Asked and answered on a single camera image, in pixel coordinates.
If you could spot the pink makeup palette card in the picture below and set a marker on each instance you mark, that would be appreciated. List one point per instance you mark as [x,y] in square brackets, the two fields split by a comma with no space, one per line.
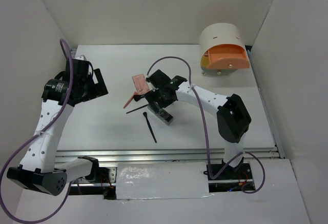
[140,84]

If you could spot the silver black cosmetics box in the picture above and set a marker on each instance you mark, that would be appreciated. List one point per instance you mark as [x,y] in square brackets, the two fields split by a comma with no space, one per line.
[163,115]

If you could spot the white foil covered panel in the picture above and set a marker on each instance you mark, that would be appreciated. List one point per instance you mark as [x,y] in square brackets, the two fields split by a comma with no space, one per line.
[170,180]

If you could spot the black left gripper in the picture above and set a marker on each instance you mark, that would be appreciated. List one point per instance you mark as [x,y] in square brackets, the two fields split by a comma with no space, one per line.
[98,89]

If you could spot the orange drawer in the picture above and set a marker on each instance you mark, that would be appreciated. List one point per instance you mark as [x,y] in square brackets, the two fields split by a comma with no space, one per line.
[227,56]

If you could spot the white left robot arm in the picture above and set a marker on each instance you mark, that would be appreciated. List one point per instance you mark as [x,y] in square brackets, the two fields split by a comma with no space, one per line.
[37,171]

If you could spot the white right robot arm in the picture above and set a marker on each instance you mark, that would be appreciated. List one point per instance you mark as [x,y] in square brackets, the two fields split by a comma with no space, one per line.
[232,117]

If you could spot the cream round drawer organizer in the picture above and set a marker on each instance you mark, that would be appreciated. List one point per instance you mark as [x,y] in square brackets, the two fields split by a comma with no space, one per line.
[218,34]

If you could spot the black angled makeup brush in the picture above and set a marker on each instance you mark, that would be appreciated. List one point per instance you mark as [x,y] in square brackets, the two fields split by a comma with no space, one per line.
[149,126]

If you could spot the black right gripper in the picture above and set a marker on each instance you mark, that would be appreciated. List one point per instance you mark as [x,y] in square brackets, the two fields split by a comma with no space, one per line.
[151,96]

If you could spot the pink makeup brush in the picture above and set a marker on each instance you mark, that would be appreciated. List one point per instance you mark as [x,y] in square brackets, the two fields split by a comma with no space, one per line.
[129,100]

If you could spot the black fan makeup brush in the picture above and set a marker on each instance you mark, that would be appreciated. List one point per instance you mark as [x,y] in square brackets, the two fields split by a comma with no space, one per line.
[138,97]

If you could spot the thin black eyeliner pencil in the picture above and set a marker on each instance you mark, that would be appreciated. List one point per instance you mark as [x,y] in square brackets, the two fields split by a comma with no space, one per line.
[136,109]

